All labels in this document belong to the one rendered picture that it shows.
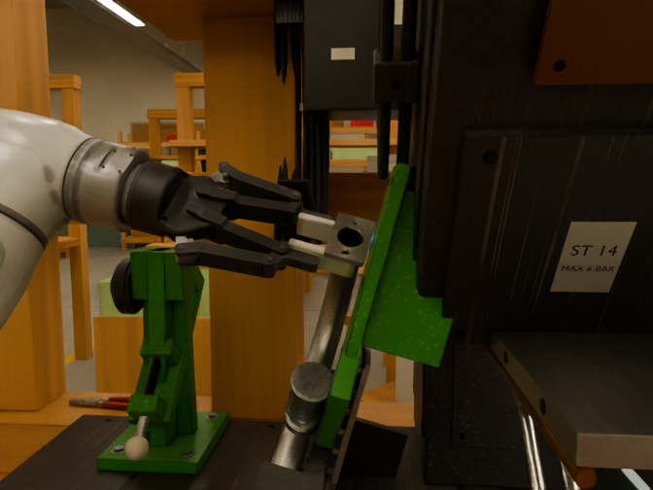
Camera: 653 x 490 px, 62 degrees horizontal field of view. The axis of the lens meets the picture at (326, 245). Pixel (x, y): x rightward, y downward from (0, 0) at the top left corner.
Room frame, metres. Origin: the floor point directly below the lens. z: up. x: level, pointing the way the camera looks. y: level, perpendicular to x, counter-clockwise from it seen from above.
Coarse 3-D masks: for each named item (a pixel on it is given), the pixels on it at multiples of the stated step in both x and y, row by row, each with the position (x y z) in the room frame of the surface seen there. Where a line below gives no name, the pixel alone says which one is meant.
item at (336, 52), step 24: (312, 0) 0.72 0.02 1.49; (336, 0) 0.72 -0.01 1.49; (360, 0) 0.72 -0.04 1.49; (312, 24) 0.72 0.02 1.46; (336, 24) 0.72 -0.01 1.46; (360, 24) 0.72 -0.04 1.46; (312, 48) 0.72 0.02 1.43; (336, 48) 0.72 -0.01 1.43; (360, 48) 0.72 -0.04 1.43; (312, 72) 0.72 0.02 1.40; (336, 72) 0.72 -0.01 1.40; (360, 72) 0.72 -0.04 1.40; (312, 96) 0.72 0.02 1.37; (336, 96) 0.72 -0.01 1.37; (360, 96) 0.72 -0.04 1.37; (336, 120) 0.83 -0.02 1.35; (360, 120) 0.83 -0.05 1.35
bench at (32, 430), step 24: (48, 408) 0.88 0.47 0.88; (72, 408) 0.88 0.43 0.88; (96, 408) 0.88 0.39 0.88; (360, 408) 0.88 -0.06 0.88; (384, 408) 0.88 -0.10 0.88; (408, 408) 0.88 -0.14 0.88; (0, 432) 0.79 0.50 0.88; (24, 432) 0.79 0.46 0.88; (48, 432) 0.79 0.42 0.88; (0, 456) 0.72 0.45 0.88; (24, 456) 0.72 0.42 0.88
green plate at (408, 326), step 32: (384, 224) 0.45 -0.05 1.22; (384, 256) 0.45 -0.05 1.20; (384, 288) 0.46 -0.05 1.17; (416, 288) 0.46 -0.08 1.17; (352, 320) 0.49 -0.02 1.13; (384, 320) 0.46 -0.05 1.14; (416, 320) 0.46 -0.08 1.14; (448, 320) 0.45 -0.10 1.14; (352, 352) 0.45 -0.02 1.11; (416, 352) 0.46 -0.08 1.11
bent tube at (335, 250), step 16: (336, 224) 0.55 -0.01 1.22; (352, 224) 0.55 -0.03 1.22; (368, 224) 0.55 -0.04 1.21; (336, 240) 0.53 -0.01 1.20; (352, 240) 0.56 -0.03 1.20; (368, 240) 0.54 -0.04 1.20; (336, 256) 0.52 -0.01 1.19; (352, 256) 0.52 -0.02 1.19; (336, 288) 0.58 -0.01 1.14; (352, 288) 0.59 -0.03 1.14; (336, 304) 0.59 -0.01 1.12; (320, 320) 0.60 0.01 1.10; (336, 320) 0.60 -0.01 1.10; (320, 336) 0.60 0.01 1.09; (336, 336) 0.60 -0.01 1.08; (320, 352) 0.59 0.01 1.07; (288, 432) 0.52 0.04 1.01; (288, 448) 0.50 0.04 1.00; (304, 448) 0.51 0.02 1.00; (288, 464) 0.49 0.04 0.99
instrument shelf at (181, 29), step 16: (128, 0) 0.76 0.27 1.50; (144, 0) 0.76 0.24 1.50; (160, 0) 0.76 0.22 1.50; (176, 0) 0.76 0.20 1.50; (192, 0) 0.76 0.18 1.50; (208, 0) 0.76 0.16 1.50; (224, 0) 0.76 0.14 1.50; (240, 0) 0.76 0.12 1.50; (256, 0) 0.76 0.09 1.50; (272, 0) 0.76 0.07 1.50; (144, 16) 0.83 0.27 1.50; (160, 16) 0.83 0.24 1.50; (176, 16) 0.83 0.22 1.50; (192, 16) 0.83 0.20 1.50; (208, 16) 0.83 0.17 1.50; (224, 16) 0.83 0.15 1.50; (240, 16) 0.83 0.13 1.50; (256, 16) 0.83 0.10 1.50; (272, 16) 0.83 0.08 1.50; (176, 32) 0.92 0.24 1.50; (192, 32) 0.92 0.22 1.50
